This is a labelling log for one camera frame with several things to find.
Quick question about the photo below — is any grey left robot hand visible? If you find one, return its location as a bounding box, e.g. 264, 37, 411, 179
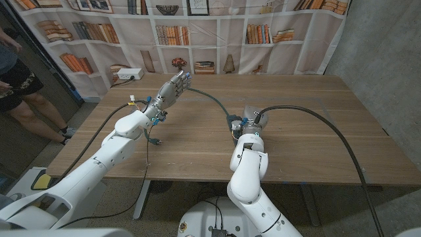
144, 70, 193, 121

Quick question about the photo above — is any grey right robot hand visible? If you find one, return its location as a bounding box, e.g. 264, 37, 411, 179
230, 105, 269, 136

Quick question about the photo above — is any green power strip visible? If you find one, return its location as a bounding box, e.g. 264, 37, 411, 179
226, 114, 244, 146

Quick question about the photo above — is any printed bookshelf backdrop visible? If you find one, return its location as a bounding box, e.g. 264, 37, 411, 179
8, 0, 351, 99

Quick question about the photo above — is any dark ribbed round object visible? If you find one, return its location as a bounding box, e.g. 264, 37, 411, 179
149, 180, 174, 195

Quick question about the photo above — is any grey table leg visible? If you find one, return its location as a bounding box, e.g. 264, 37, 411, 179
132, 180, 152, 221
299, 184, 322, 227

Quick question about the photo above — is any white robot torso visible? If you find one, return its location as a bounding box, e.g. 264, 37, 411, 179
176, 196, 273, 237

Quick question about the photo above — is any person in black shorts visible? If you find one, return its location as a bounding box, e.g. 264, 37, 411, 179
0, 26, 78, 146

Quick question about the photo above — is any white yellow floor object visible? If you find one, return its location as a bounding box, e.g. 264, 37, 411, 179
6, 167, 106, 203

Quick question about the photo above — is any green power strip cable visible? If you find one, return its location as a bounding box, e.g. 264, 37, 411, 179
143, 87, 231, 146

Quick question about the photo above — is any white wall outlet box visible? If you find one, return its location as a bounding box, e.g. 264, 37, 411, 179
116, 67, 145, 81

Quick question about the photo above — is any black cord in outlet box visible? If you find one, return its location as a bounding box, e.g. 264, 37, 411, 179
110, 76, 136, 89

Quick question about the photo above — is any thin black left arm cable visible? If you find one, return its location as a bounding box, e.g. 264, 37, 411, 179
57, 126, 156, 230

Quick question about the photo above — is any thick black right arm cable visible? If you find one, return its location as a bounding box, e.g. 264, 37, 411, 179
255, 105, 385, 237

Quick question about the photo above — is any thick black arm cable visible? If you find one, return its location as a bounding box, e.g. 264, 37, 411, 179
255, 105, 385, 237
57, 101, 148, 184

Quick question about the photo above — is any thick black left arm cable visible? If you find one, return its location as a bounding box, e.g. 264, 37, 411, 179
57, 101, 148, 184

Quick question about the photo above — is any black torso cable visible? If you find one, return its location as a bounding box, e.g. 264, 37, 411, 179
200, 198, 224, 230

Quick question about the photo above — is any dark metal door frame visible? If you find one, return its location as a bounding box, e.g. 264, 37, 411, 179
0, 0, 85, 106

